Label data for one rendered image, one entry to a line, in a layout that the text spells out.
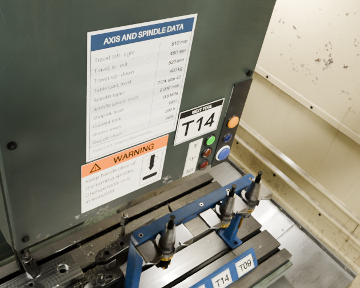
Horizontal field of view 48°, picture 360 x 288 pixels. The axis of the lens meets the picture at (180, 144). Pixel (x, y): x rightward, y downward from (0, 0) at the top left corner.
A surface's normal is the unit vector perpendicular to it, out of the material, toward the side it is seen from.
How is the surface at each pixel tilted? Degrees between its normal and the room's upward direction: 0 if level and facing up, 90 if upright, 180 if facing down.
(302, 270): 24
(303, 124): 90
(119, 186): 90
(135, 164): 90
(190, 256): 0
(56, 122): 90
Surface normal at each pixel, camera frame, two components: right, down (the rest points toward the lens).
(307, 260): -0.18, -0.56
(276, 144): -0.78, 0.30
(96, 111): 0.60, 0.59
